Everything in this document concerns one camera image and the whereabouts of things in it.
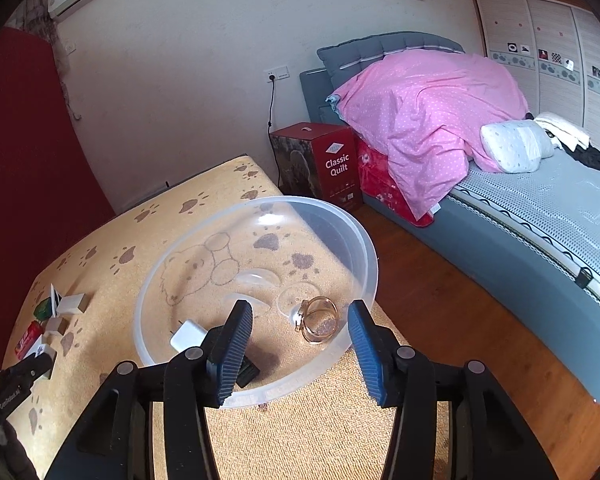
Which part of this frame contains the red packet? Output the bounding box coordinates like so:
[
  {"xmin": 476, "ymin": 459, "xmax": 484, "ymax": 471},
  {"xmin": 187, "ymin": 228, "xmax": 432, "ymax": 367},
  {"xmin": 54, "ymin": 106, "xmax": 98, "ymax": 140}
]
[{"xmin": 15, "ymin": 320, "xmax": 43, "ymax": 361}]

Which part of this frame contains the gold ring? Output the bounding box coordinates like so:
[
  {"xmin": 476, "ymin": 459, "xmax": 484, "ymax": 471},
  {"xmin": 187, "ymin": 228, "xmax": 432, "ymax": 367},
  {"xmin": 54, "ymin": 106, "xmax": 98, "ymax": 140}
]
[{"xmin": 289, "ymin": 294, "xmax": 340, "ymax": 345}]

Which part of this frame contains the yellow paw print cloth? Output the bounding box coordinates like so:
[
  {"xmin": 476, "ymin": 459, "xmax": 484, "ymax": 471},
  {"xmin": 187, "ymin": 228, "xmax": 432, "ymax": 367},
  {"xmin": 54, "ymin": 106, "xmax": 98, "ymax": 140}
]
[{"xmin": 10, "ymin": 156, "xmax": 394, "ymax": 479}]

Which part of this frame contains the white dotted pillow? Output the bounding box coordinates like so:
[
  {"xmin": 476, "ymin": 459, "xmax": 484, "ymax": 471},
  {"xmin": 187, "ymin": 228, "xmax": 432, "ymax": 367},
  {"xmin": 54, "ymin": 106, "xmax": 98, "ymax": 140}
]
[{"xmin": 480, "ymin": 119, "xmax": 555, "ymax": 174}]

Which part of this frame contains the grey upholstered bed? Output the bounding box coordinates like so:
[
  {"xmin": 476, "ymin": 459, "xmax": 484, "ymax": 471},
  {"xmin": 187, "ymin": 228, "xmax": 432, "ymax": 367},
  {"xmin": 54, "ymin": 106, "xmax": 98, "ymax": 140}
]
[{"xmin": 299, "ymin": 30, "xmax": 600, "ymax": 404}]

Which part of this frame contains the red floral bedding bag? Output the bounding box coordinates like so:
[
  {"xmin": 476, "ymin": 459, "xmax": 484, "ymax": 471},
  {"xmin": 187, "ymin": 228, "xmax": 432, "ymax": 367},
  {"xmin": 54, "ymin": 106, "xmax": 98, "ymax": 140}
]
[{"xmin": 356, "ymin": 139, "xmax": 434, "ymax": 228}]

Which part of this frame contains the green round object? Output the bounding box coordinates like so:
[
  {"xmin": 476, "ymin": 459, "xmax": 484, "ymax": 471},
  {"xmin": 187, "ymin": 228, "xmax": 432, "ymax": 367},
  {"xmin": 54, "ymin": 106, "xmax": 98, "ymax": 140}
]
[{"xmin": 33, "ymin": 297, "xmax": 54, "ymax": 323}]

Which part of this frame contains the black clothing on bed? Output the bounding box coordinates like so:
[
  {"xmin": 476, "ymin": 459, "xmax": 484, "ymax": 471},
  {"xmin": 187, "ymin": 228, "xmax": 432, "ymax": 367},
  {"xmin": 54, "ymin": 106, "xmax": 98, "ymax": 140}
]
[{"xmin": 562, "ymin": 144, "xmax": 600, "ymax": 171}]

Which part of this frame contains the black power cable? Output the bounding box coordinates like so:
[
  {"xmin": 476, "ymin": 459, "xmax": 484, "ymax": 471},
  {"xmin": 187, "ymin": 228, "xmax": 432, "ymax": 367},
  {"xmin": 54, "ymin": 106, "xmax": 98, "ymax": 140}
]
[{"xmin": 266, "ymin": 77, "xmax": 278, "ymax": 134}]

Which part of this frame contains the white wall socket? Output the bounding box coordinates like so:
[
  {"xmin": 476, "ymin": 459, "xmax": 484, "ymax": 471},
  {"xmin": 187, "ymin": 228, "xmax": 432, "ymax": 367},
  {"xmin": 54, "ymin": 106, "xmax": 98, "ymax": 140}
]
[{"xmin": 265, "ymin": 65, "xmax": 290, "ymax": 82}]

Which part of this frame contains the small black ribbed box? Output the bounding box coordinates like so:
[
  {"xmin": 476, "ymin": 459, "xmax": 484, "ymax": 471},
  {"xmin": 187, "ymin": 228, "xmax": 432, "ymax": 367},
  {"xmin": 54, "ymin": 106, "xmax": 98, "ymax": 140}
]
[{"xmin": 236, "ymin": 356, "xmax": 260, "ymax": 388}]

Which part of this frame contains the white USB charger plug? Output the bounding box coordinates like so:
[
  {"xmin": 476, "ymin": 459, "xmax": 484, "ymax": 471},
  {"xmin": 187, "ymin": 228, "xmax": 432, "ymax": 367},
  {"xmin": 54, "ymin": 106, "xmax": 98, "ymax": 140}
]
[{"xmin": 170, "ymin": 320, "xmax": 208, "ymax": 353}]

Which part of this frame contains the red quilt cardboard box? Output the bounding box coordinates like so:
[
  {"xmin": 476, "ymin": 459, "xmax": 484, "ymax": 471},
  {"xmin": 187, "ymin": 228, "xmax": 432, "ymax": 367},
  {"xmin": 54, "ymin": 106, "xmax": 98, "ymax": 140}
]
[{"xmin": 268, "ymin": 122, "xmax": 363, "ymax": 210}]

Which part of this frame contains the clear plastic bowl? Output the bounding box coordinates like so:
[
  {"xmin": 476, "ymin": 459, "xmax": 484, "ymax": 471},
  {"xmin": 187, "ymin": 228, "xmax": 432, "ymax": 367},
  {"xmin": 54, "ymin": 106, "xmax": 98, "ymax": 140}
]
[{"xmin": 133, "ymin": 196, "xmax": 378, "ymax": 408}]

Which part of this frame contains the small white cube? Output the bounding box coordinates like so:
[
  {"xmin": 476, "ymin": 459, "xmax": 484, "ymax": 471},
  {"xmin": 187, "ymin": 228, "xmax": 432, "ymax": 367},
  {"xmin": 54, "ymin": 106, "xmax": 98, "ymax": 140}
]
[{"xmin": 45, "ymin": 316, "xmax": 69, "ymax": 336}]

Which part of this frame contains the white wardrobe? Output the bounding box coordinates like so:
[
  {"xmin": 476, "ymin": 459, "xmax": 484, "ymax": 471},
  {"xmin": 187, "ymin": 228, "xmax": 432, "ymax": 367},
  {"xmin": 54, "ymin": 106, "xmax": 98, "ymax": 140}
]
[{"xmin": 476, "ymin": 0, "xmax": 600, "ymax": 150}]

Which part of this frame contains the white folded cloth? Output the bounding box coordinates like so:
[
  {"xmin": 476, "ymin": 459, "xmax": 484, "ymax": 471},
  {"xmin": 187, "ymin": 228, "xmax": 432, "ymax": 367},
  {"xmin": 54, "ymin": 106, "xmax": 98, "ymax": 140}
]
[{"xmin": 534, "ymin": 112, "xmax": 591, "ymax": 151}]

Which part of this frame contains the pink dotted duvet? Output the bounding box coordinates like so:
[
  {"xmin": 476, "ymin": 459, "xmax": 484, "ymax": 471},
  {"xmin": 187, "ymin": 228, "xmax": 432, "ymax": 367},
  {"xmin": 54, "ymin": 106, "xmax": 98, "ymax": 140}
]
[{"xmin": 328, "ymin": 49, "xmax": 529, "ymax": 219}]

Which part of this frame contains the white rectangular box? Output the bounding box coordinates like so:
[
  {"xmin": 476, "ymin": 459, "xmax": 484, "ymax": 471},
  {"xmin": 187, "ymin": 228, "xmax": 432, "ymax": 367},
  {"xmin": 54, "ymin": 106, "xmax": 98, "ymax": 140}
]
[{"xmin": 56, "ymin": 294, "xmax": 88, "ymax": 316}]

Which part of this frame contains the grey gloved left hand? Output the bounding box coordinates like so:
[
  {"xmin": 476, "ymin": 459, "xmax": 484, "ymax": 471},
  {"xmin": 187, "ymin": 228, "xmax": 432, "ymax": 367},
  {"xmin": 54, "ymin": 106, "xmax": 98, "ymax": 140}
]
[{"xmin": 0, "ymin": 422, "xmax": 38, "ymax": 480}]

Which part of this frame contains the small white flat card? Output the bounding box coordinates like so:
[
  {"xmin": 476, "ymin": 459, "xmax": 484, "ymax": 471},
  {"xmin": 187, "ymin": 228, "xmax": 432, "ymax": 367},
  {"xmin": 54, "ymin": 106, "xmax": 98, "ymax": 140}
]
[{"xmin": 50, "ymin": 284, "xmax": 61, "ymax": 318}]

